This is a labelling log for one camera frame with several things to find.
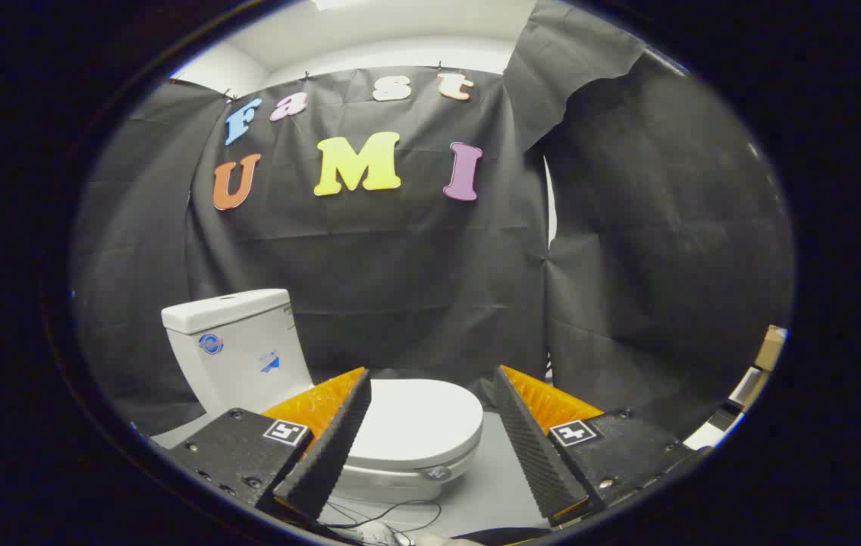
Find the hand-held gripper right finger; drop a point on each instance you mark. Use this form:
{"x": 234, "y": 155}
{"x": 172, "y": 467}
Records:
{"x": 540, "y": 455}

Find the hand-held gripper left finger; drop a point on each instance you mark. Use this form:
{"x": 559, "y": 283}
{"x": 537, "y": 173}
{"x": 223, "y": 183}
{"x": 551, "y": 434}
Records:
{"x": 328, "y": 455}

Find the white toilet lid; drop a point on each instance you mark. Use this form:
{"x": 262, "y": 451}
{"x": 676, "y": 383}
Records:
{"x": 422, "y": 417}

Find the white toilet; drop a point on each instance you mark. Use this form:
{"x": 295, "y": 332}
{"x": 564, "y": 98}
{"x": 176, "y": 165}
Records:
{"x": 240, "y": 364}

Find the white toilet tank cover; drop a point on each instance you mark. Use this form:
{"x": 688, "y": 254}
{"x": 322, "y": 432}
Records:
{"x": 221, "y": 309}

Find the black backdrop cloth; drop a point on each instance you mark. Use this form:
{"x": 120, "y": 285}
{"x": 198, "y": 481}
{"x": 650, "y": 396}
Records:
{"x": 400, "y": 265}

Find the cardboard box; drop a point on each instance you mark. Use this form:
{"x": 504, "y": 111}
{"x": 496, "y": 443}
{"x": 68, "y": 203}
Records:
{"x": 770, "y": 347}

